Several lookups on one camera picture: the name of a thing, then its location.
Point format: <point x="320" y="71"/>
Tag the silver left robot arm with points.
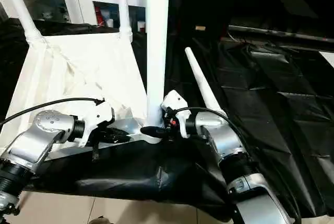
<point x="47" y="130"/>

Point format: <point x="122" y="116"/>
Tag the red box in cabinet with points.
<point x="98" y="16"/>

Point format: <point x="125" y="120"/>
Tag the white flat board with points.
<point x="329" y="59"/>

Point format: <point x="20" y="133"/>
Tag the black plastic mat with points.
<point x="169" y="171"/>

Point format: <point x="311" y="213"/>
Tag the small white cup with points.
<point x="141" y="26"/>
<point x="109" y="23"/>

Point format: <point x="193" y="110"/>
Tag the white plastic table leg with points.
<point x="201" y="77"/>
<point x="156" y="38"/>
<point x="123" y="7"/>
<point x="21" y="12"/>

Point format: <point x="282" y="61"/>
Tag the dark metal rail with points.
<point x="281" y="32"/>

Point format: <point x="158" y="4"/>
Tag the white plastic table top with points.
<point x="65" y="72"/>

